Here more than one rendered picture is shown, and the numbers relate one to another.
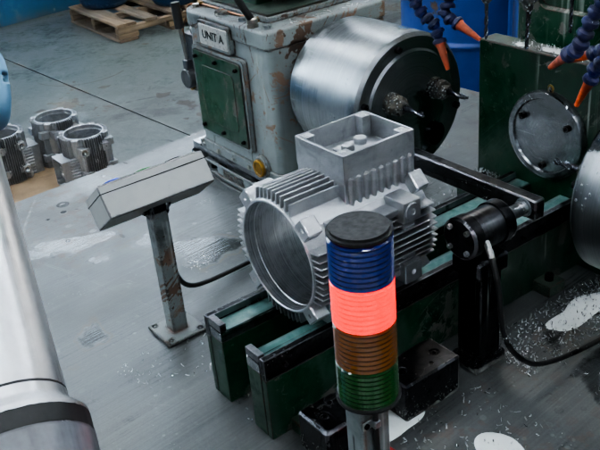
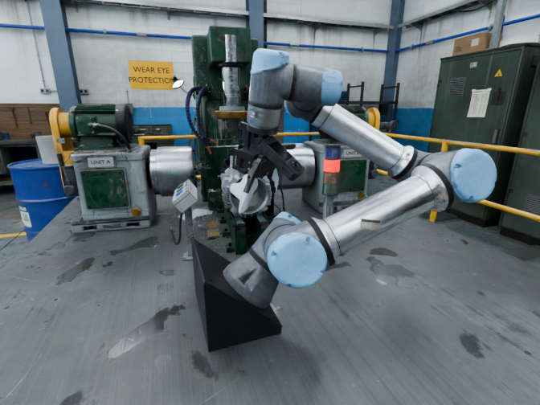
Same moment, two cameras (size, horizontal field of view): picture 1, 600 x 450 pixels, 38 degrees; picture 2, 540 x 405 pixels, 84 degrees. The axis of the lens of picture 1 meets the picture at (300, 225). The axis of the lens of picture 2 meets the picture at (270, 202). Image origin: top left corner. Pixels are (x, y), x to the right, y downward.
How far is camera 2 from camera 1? 121 cm
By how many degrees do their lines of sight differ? 64
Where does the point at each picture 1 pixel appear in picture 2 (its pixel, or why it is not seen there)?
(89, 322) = (156, 272)
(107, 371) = not seen: hidden behind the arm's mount
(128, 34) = not seen: outside the picture
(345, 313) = (337, 166)
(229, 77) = (114, 177)
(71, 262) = (96, 271)
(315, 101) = (170, 173)
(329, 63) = (172, 158)
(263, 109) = (137, 186)
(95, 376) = not seen: hidden behind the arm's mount
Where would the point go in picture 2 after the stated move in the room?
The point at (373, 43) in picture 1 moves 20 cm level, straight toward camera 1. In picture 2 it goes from (185, 149) to (218, 152)
